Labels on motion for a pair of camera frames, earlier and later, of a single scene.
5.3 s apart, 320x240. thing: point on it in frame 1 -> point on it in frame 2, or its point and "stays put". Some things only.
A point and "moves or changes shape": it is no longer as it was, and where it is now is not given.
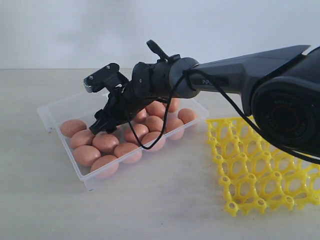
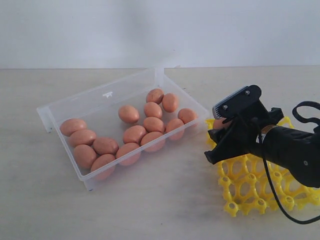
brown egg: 69,127 stays put
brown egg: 105,142 moves or changes shape
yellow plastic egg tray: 255,175 stays put
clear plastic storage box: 69,119 stays put
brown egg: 81,137 stays put
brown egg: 186,115 stays put
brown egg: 141,115 moves or changes shape
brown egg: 128,152 stays put
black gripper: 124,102 -> 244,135
